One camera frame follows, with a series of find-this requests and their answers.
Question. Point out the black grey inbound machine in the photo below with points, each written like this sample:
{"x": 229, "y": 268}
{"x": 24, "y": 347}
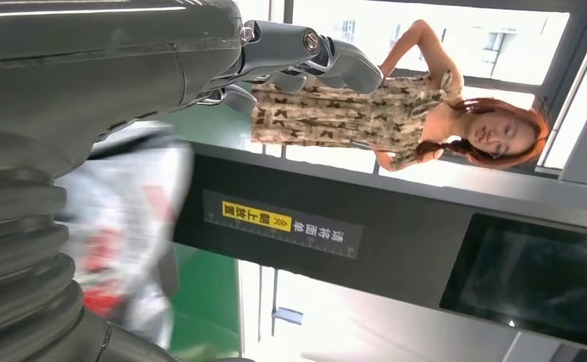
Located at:
{"x": 398, "y": 240}

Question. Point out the white plastic courier package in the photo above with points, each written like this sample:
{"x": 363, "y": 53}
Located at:
{"x": 123, "y": 210}

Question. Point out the black ruler sticker yellow label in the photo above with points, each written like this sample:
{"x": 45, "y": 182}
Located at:
{"x": 323, "y": 241}

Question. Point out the person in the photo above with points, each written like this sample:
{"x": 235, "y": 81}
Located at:
{"x": 348, "y": 115}

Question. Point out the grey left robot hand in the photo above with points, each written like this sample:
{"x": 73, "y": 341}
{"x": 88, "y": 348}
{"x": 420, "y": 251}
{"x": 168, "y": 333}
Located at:
{"x": 98, "y": 65}

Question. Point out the grey metal post bracket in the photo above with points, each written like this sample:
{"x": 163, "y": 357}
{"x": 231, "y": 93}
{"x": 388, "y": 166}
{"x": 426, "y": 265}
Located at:
{"x": 287, "y": 315}

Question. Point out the dark machine screen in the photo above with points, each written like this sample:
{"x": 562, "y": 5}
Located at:
{"x": 523, "y": 280}

